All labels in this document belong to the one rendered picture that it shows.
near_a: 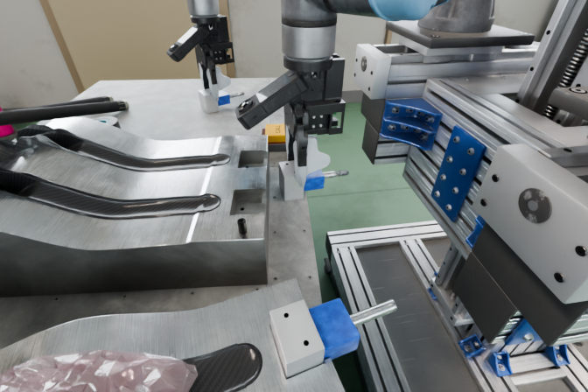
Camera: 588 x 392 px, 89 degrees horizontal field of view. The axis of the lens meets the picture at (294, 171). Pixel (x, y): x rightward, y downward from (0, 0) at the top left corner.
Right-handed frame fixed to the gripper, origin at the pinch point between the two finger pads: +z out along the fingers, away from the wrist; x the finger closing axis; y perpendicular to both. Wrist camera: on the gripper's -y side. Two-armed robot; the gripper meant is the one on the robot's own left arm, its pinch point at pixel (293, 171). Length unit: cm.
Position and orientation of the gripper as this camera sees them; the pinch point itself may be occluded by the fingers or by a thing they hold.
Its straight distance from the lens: 54.2
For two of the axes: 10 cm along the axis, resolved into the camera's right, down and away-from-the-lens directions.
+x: -2.4, -5.6, 8.0
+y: 9.7, -1.4, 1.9
